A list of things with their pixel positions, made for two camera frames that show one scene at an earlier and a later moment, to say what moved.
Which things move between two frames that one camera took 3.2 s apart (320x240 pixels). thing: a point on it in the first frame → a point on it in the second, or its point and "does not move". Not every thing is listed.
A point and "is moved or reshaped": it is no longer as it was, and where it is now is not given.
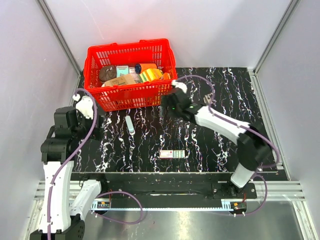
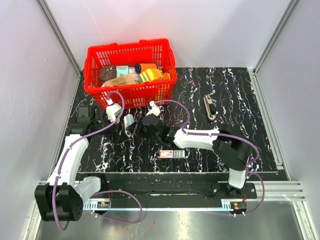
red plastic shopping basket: (130, 75) does not move
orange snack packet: (166, 76) does not move
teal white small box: (122, 70) does not move
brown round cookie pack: (107, 72) does not move
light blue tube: (130, 126) is moved or reshaped
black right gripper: (165, 102) → (138, 125)
